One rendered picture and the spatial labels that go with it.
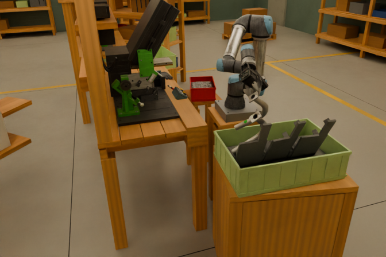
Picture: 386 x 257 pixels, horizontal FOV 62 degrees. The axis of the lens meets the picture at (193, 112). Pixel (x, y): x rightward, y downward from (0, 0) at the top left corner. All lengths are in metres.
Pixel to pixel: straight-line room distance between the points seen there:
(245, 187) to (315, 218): 0.47
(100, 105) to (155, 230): 1.16
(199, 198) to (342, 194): 1.00
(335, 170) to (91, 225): 1.86
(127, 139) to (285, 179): 0.96
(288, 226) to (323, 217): 0.19
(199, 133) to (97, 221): 1.18
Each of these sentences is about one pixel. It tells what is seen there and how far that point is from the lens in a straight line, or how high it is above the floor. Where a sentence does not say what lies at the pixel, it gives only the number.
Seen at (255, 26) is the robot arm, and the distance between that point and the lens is 2.11.
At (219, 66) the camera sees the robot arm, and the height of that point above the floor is 1.32.
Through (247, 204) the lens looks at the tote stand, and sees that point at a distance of 1.72.
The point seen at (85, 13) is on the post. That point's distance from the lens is 1.79.
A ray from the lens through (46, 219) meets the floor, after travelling 2.98.
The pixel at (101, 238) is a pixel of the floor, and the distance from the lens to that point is 2.67.
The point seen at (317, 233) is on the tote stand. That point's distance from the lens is 2.01.
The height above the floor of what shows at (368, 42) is 0.32.
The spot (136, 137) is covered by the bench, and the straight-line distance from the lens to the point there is 2.03.
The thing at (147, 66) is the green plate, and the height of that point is 1.15.
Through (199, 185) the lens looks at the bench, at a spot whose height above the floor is 0.43.
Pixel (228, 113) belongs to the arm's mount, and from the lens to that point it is 2.22.
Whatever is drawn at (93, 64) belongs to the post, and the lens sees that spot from 1.84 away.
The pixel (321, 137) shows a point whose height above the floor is 1.01.
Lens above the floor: 1.85
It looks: 25 degrees down
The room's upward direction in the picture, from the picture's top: 1 degrees counter-clockwise
